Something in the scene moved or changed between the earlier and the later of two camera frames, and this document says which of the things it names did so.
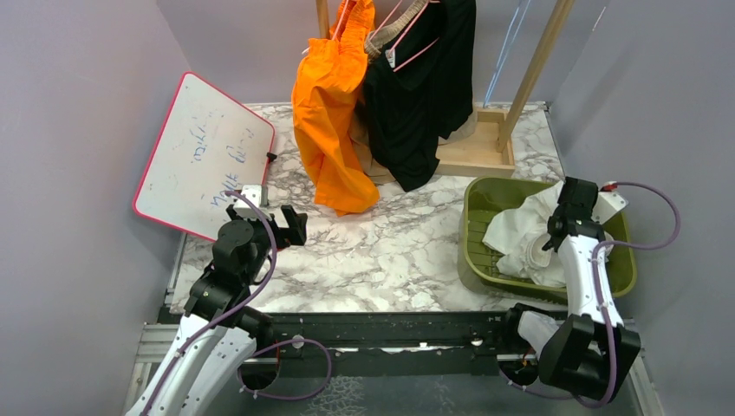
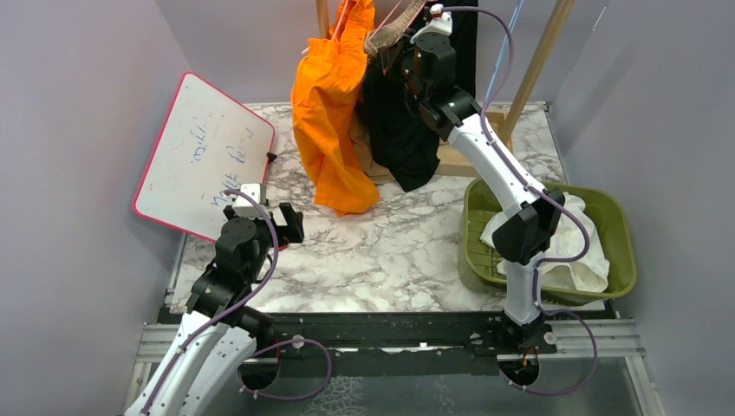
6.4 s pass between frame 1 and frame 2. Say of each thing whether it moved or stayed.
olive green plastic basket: stayed
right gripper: moved
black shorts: stayed
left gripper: stayed
